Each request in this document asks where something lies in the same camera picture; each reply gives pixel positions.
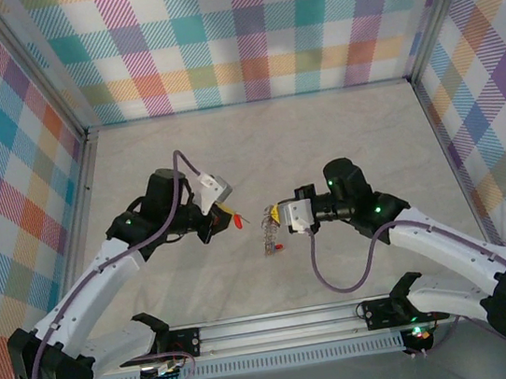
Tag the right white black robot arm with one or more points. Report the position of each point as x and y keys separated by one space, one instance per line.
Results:
x=454 y=246

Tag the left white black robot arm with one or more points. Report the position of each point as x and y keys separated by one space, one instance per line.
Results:
x=88 y=288

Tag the left electronics board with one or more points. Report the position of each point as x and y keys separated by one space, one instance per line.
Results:
x=164 y=376

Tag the electronics board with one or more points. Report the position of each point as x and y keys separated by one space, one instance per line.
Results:
x=164 y=376
x=419 y=333

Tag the right electronics board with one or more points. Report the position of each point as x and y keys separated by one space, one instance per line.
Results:
x=419 y=333

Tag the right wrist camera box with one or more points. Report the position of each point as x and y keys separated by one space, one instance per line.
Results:
x=297 y=216

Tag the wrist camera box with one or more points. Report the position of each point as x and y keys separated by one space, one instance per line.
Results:
x=297 y=216
x=212 y=188

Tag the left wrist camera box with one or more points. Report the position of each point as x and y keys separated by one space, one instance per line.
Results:
x=212 y=188

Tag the aluminium side rail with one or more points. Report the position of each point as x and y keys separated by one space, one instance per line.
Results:
x=82 y=213
x=437 y=126

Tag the aluminium back rail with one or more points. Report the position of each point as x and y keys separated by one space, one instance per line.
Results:
x=245 y=103

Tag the aluminium mounting rail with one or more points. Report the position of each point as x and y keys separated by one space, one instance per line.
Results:
x=278 y=332

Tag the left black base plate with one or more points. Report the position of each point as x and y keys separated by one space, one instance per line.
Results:
x=189 y=340

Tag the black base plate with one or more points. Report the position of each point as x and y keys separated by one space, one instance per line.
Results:
x=189 y=340
x=379 y=313

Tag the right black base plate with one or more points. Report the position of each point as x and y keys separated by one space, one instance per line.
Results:
x=379 y=313

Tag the aluminium frame post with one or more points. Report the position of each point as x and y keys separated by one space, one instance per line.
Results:
x=439 y=7
x=35 y=69

